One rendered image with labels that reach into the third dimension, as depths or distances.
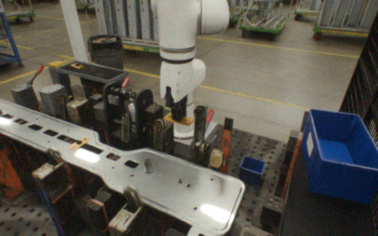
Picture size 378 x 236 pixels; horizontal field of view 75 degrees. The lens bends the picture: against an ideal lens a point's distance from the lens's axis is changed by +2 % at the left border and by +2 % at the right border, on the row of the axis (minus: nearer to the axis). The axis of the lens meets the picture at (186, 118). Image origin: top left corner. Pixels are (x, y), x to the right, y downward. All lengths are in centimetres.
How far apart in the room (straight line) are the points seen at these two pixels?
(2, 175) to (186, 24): 104
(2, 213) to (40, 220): 18
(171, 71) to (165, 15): 12
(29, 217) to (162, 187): 67
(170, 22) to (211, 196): 53
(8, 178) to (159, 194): 75
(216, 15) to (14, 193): 118
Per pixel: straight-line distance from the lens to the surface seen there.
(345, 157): 105
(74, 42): 485
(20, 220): 134
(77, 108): 121
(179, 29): 55
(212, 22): 56
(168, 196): 81
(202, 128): 85
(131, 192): 68
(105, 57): 379
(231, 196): 82
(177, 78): 58
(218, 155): 85
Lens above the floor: 161
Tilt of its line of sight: 32 degrees down
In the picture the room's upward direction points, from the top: straight up
